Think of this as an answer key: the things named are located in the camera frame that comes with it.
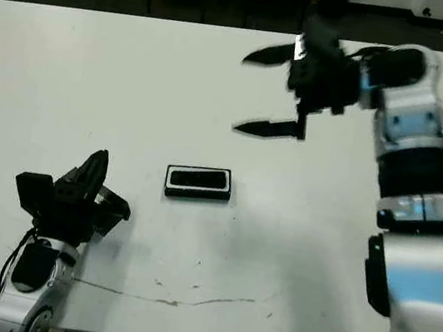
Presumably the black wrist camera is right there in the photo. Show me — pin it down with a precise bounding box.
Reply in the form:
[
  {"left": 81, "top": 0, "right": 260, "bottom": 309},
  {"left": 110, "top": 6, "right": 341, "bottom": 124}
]
[
  {"left": 297, "top": 12, "right": 349, "bottom": 58},
  {"left": 10, "top": 170, "right": 59, "bottom": 220}
]

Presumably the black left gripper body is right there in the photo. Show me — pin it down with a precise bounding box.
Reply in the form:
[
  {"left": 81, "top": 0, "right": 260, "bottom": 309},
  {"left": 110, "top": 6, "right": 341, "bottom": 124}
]
[{"left": 30, "top": 177, "right": 135, "bottom": 255}]

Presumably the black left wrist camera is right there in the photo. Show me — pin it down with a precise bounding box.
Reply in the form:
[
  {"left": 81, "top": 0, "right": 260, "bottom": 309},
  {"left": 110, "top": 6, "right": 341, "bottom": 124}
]
[{"left": 10, "top": 170, "right": 59, "bottom": 220}]

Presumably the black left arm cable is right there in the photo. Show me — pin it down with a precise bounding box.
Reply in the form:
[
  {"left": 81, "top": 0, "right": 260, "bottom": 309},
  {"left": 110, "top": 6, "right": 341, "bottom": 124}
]
[{"left": 0, "top": 224, "right": 37, "bottom": 313}]

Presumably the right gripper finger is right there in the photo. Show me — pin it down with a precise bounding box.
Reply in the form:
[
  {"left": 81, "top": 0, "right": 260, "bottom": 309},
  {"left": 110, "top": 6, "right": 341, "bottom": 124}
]
[
  {"left": 231, "top": 111, "right": 299, "bottom": 143},
  {"left": 241, "top": 37, "right": 299, "bottom": 73}
]

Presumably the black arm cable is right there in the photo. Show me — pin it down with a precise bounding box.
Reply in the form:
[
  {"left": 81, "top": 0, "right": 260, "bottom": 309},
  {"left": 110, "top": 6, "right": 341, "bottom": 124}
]
[
  {"left": 354, "top": 42, "right": 393, "bottom": 66},
  {"left": 0, "top": 224, "right": 37, "bottom": 313}
]

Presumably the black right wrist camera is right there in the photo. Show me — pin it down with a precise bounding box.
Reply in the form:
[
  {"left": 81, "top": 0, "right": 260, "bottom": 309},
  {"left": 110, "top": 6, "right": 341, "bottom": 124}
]
[{"left": 297, "top": 12, "right": 349, "bottom": 58}]

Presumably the black box with white insert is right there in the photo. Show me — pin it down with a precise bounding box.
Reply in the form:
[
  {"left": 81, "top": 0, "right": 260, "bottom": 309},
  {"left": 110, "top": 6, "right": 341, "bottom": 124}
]
[{"left": 162, "top": 159, "right": 235, "bottom": 206}]

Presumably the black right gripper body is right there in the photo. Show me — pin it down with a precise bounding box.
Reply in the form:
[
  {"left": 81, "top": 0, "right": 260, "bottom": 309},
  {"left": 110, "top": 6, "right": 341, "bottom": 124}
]
[{"left": 278, "top": 34, "right": 371, "bottom": 149}]

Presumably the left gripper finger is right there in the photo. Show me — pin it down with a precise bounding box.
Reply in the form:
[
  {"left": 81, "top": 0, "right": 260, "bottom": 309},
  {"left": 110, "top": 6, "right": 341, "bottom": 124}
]
[
  {"left": 60, "top": 144, "right": 103, "bottom": 197},
  {"left": 82, "top": 147, "right": 112, "bottom": 199}
]

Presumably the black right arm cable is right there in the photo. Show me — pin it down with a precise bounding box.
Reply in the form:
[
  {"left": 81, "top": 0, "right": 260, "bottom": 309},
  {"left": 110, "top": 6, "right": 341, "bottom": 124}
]
[{"left": 354, "top": 42, "right": 393, "bottom": 66}]

